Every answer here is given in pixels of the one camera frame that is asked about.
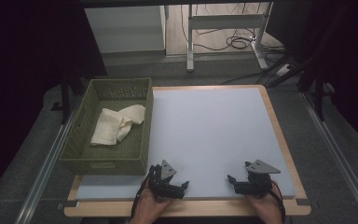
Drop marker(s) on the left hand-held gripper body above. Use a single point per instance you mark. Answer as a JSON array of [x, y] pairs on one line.
[[161, 183]]

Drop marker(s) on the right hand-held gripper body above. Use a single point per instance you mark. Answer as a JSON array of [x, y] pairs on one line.
[[258, 183]]

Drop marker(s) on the green woven basket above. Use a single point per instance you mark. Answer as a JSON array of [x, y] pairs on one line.
[[122, 155]]

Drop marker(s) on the cream woven cloth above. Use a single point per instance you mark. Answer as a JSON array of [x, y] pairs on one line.
[[112, 129]]

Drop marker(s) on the person's left hand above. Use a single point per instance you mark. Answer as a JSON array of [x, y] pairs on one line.
[[149, 208]]

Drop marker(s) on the person's right hand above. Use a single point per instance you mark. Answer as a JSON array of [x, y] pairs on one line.
[[268, 210]]

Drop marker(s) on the light blue foam mat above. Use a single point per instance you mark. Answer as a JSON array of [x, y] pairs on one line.
[[211, 130]]

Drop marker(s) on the black stand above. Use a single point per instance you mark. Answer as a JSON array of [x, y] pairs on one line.
[[64, 99], [319, 96]]

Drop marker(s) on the white power strip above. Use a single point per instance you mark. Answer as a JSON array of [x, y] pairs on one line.
[[283, 70]]

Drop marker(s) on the white cabinet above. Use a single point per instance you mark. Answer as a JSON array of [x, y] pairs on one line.
[[127, 29]]

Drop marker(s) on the silver metal rail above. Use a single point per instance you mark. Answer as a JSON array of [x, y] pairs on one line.
[[338, 155], [48, 168]]

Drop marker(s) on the white desk frame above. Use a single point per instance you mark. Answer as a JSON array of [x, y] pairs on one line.
[[223, 21]]

